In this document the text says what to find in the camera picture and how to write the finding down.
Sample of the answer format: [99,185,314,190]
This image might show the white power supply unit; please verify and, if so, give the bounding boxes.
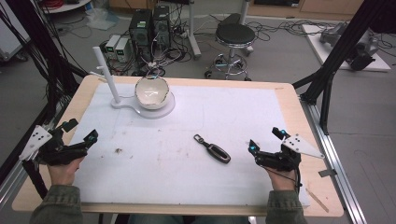
[105,34,121,61]
[114,36,133,63]

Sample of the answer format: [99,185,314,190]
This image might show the clear plastic bag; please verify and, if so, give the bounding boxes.
[84,7,120,32]

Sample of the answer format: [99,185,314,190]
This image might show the black floor cable bundle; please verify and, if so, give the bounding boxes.
[253,19,344,43]

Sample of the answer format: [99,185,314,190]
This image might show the white desk leg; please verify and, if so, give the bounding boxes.
[186,0,203,61]

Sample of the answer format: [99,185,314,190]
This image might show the large black computer tower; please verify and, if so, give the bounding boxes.
[128,8,154,64]

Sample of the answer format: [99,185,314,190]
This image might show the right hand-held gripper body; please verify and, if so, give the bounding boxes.
[254,133,325,173]

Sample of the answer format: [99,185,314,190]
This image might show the white ceramic bowl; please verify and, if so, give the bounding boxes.
[134,75,171,111]

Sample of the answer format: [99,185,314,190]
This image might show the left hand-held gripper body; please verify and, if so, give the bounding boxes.
[18,124,89,166]

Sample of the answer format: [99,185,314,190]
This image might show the white stand with round base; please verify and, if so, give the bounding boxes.
[92,46,177,120]

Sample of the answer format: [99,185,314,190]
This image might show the black frame strut with cables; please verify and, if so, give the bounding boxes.
[0,0,89,125]

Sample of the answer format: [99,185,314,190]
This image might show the thin wooden stick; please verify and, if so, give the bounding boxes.
[304,187,331,214]

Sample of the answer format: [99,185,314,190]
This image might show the white floor board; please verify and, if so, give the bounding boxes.
[301,23,392,73]

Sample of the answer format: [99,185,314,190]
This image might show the slim black computer tower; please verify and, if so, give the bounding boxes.
[151,5,172,54]

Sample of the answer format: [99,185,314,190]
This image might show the person's right hand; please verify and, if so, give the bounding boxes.
[263,166,299,192]

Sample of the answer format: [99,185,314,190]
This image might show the grey tape strip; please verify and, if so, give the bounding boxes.
[318,168,338,178]

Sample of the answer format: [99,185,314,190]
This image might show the white table mat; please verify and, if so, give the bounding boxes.
[72,82,311,208]

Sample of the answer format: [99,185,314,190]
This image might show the grey robot device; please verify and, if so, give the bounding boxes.
[318,21,380,72]

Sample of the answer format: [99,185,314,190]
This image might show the white round table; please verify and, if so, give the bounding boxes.
[39,0,93,15]

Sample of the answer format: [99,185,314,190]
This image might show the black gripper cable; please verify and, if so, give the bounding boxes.
[261,164,304,196]

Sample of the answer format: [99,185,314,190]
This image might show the black round stool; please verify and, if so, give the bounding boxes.
[204,13,257,82]

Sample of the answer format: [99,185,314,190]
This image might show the person's left hand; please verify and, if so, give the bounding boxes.
[46,156,86,188]

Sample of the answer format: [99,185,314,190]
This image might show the dark car key with strap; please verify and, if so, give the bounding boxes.
[192,133,233,165]

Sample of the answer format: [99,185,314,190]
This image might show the aluminium rail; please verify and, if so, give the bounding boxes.
[299,96,369,224]

